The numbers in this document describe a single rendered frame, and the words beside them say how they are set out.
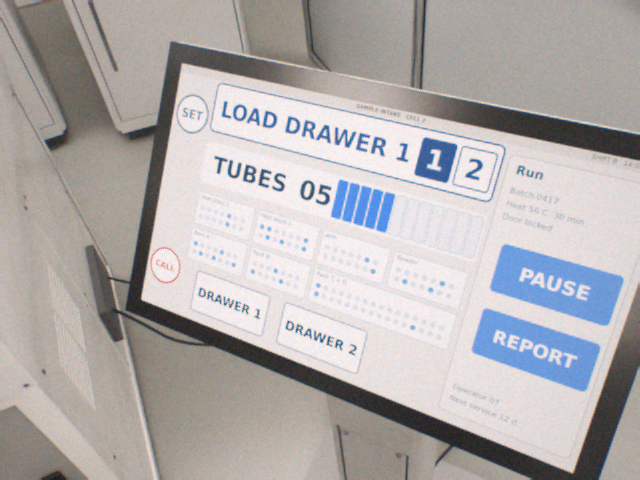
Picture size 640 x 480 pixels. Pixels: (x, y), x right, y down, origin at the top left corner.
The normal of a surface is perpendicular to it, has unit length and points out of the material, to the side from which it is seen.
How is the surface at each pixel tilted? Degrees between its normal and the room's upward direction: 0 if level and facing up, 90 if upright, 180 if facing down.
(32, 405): 90
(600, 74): 90
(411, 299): 50
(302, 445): 0
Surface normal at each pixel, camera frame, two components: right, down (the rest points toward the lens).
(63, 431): 0.38, 0.66
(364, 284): -0.40, 0.10
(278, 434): -0.08, -0.67
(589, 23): -0.92, 0.33
